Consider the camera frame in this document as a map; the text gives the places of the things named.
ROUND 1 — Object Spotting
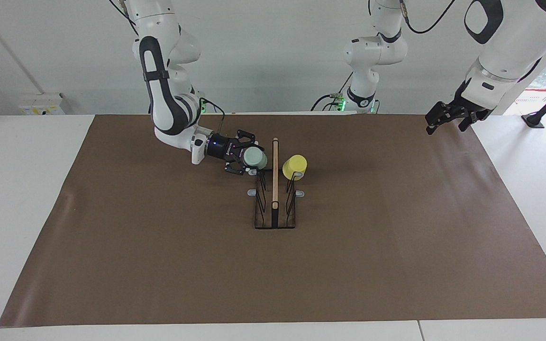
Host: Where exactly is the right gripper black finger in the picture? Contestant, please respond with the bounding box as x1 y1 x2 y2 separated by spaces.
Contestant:
225 158 255 177
227 129 260 148

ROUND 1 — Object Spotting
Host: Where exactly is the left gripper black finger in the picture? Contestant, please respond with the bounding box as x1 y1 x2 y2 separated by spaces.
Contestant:
425 101 452 136
458 109 493 133

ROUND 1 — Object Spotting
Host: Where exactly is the pale green plastic cup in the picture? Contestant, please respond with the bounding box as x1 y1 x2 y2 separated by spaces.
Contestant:
242 146 269 171

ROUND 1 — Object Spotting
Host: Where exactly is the yellow plastic cup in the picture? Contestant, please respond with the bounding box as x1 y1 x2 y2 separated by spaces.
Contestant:
282 154 308 181

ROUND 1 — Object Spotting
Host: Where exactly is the white red-lined sheet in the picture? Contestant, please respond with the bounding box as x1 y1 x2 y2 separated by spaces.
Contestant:
505 87 546 143

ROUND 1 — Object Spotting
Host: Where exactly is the brown table mat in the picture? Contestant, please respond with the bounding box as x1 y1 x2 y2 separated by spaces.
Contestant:
0 113 546 327

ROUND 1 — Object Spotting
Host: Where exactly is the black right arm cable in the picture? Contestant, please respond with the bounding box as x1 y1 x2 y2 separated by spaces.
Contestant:
199 97 227 137

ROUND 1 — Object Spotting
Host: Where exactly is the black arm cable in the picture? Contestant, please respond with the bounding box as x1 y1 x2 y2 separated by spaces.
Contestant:
398 0 457 35
199 97 227 137

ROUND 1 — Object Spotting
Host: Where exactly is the black wire cup rack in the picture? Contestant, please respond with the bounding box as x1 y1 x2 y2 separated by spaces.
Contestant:
247 137 305 230

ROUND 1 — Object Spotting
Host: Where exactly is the black base cable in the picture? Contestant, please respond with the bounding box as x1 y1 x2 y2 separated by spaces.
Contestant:
311 71 355 112

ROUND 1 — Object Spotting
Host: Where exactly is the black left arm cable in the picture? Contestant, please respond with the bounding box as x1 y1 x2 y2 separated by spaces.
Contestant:
398 0 457 35

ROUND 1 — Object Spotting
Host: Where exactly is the white wall socket box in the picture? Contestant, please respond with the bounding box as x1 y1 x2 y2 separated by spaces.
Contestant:
19 93 65 116

